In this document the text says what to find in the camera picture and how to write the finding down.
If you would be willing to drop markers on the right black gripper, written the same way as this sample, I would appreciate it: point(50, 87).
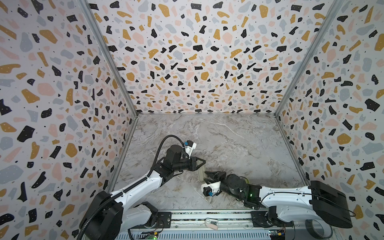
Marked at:
point(222, 178)

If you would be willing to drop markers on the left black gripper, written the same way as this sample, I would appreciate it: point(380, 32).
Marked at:
point(193, 165)

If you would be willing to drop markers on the white remote control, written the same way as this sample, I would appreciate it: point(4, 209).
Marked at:
point(201, 174)

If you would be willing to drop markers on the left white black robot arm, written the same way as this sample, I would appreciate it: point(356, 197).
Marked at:
point(111, 213)

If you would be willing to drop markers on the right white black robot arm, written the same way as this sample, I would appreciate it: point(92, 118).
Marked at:
point(317, 201)

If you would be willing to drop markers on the pink white tag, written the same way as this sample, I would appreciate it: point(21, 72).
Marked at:
point(212, 224)

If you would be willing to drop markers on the black tape roll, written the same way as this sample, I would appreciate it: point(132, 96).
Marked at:
point(319, 229)

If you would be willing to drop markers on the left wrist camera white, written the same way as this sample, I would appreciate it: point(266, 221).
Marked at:
point(190, 146)

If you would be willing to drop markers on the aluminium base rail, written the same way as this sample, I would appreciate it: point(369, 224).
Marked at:
point(233, 225)

